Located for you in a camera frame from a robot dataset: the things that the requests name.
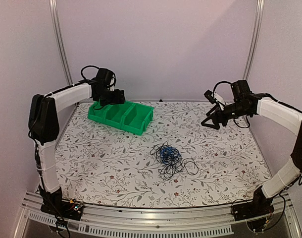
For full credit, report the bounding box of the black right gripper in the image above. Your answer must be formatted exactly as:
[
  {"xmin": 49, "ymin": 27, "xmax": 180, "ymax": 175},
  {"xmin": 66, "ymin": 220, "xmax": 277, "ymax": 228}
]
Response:
[{"xmin": 201, "ymin": 101, "xmax": 251, "ymax": 130}]

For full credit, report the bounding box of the front aluminium rail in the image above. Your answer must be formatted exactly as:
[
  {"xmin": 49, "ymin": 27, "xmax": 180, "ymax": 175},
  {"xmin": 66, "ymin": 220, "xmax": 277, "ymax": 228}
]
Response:
[{"xmin": 14, "ymin": 192, "xmax": 302, "ymax": 238}]

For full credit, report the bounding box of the blue cable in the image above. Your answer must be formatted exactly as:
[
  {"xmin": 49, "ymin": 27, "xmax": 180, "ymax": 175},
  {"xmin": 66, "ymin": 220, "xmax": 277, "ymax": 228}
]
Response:
[{"xmin": 157, "ymin": 146, "xmax": 179, "ymax": 166}]

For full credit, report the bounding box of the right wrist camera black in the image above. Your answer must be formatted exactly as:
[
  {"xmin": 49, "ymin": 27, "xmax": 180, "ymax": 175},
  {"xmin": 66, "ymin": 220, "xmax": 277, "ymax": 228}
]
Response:
[{"xmin": 204, "ymin": 90, "xmax": 217, "ymax": 104}]

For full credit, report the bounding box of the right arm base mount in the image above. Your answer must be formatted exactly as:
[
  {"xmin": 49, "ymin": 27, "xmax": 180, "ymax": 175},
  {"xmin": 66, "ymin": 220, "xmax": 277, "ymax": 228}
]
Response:
[{"xmin": 231, "ymin": 187, "xmax": 274, "ymax": 233}]

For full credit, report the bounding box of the green three-compartment plastic bin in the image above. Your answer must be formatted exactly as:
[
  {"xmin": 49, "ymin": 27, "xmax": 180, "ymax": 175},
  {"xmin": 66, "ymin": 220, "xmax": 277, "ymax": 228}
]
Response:
[{"xmin": 88, "ymin": 102, "xmax": 153, "ymax": 135}]

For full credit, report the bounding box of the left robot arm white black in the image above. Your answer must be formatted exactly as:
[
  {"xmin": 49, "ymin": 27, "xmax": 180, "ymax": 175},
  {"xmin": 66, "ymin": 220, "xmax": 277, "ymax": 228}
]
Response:
[{"xmin": 28, "ymin": 66, "xmax": 125, "ymax": 194}]

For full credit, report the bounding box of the tangled black cable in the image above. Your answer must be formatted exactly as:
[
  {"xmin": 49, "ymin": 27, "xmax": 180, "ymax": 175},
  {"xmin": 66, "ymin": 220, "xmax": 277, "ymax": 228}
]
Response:
[{"xmin": 150, "ymin": 141, "xmax": 199, "ymax": 180}]

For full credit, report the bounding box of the left aluminium frame post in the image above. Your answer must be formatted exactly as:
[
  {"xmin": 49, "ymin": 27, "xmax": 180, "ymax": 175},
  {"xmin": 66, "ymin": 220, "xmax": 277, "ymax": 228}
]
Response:
[{"xmin": 49, "ymin": 0, "xmax": 73, "ymax": 85}]

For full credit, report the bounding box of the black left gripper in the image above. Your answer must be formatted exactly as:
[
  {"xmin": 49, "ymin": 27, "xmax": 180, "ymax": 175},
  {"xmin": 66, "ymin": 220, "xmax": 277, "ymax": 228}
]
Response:
[{"xmin": 97, "ymin": 88, "xmax": 125, "ymax": 107}]

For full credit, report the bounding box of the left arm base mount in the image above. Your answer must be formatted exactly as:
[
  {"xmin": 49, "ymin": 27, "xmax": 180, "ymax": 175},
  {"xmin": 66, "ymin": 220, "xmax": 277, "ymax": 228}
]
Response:
[{"xmin": 38, "ymin": 185, "xmax": 84, "ymax": 221}]

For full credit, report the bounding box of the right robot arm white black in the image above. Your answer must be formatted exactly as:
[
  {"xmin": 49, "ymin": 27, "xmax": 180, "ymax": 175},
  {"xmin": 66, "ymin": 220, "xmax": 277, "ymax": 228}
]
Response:
[{"xmin": 201, "ymin": 80, "xmax": 302, "ymax": 216}]

